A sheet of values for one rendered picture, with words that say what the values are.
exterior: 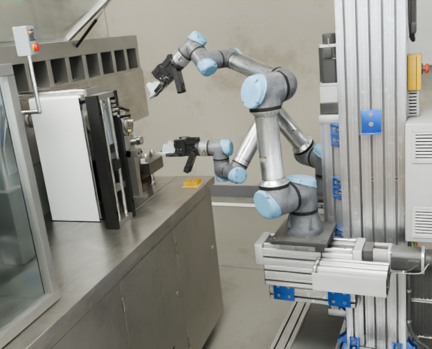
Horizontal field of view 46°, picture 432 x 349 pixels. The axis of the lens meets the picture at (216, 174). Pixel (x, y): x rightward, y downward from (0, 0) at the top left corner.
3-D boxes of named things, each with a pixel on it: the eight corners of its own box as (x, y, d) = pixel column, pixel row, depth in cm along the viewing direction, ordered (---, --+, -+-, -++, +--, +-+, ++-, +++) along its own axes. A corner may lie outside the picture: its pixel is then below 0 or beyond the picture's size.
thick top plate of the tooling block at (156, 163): (150, 175, 254) (149, 163, 253) (82, 175, 268) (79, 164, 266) (163, 166, 269) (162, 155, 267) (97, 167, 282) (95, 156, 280)
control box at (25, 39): (36, 55, 177) (30, 25, 174) (17, 57, 178) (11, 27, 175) (43, 54, 184) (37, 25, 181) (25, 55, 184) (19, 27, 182)
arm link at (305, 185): (325, 206, 202) (322, 174, 198) (300, 216, 194) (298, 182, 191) (303, 200, 211) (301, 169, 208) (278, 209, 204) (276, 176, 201)
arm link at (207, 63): (227, 61, 211) (214, 43, 216) (205, 65, 205) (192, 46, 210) (221, 75, 217) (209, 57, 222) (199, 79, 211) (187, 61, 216)
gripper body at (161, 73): (156, 72, 229) (173, 52, 224) (169, 86, 229) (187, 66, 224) (149, 73, 222) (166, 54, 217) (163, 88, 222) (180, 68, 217)
